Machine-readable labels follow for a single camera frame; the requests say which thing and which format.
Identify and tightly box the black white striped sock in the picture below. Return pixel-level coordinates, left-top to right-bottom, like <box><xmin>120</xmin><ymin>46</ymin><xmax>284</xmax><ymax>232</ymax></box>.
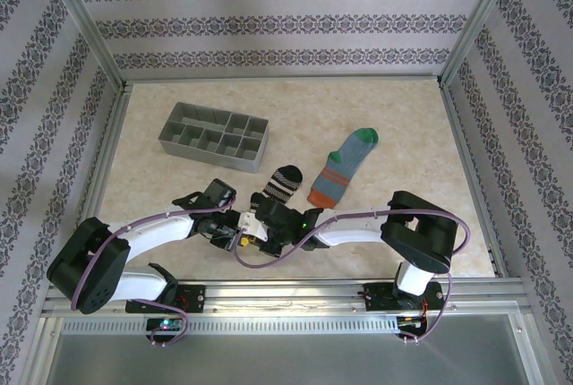
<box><xmin>249</xmin><ymin>164</ymin><xmax>305</xmax><ymax>214</ymax></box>

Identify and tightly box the grey compartment organizer tray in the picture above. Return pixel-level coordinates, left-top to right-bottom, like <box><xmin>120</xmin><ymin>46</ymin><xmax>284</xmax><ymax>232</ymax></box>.
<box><xmin>157</xmin><ymin>101</ymin><xmax>270</xmax><ymax>175</ymax></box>

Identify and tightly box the small lit controller board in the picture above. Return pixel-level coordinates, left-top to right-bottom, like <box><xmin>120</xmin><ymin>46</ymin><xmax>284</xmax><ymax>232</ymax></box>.
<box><xmin>146</xmin><ymin>318</ymin><xmax>184</xmax><ymax>333</ymax></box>

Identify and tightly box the aluminium table rear bar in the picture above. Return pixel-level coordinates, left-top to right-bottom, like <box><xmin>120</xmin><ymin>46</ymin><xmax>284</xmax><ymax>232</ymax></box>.
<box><xmin>121</xmin><ymin>73</ymin><xmax>444</xmax><ymax>86</ymax></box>

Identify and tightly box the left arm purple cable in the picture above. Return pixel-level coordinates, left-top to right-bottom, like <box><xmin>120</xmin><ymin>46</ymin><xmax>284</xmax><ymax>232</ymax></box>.
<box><xmin>71</xmin><ymin>194</ymin><xmax>237</xmax><ymax>349</ymax></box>

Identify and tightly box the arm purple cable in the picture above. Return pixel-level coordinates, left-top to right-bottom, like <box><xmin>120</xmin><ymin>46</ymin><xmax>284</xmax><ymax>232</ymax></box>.
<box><xmin>71</xmin><ymin>194</ymin><xmax>237</xmax><ymax>349</ymax></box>
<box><xmin>232</xmin><ymin>208</ymin><xmax>471</xmax><ymax>347</ymax></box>

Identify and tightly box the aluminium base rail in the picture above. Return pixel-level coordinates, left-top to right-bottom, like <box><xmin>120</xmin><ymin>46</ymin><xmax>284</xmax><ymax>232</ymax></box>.
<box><xmin>42</xmin><ymin>278</ymin><xmax>533</xmax><ymax>315</ymax></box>

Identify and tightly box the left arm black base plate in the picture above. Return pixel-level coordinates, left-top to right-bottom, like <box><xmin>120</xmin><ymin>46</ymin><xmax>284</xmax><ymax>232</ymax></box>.
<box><xmin>124</xmin><ymin>284</ymin><xmax>206</xmax><ymax>314</ymax></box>

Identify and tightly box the slotted grey cable duct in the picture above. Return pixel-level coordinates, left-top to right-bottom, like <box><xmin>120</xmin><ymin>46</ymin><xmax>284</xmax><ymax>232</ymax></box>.
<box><xmin>60</xmin><ymin>316</ymin><xmax>399</xmax><ymax>335</ymax></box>

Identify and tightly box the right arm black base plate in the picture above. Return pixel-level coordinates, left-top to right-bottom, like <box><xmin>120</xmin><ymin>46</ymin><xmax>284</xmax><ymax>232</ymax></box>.
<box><xmin>364</xmin><ymin>281</ymin><xmax>442</xmax><ymax>313</ymax></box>

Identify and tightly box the aluminium table side rail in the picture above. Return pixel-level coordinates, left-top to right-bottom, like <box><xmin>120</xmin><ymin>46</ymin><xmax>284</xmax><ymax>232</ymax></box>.
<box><xmin>440</xmin><ymin>82</ymin><xmax>512</xmax><ymax>279</ymax></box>
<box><xmin>62</xmin><ymin>84</ymin><xmax>132</xmax><ymax>281</ymax></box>

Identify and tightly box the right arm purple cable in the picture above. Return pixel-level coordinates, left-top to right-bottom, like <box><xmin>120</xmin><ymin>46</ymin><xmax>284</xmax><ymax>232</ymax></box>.
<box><xmin>232</xmin><ymin>208</ymin><xmax>471</xmax><ymax>347</ymax></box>

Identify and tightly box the aluminium frame post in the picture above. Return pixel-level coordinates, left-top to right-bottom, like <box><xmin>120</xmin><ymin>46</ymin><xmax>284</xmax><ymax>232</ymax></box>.
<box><xmin>38</xmin><ymin>0</ymin><xmax>126</xmax><ymax>89</ymax></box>
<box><xmin>438</xmin><ymin>0</ymin><xmax>527</xmax><ymax>86</ymax></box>

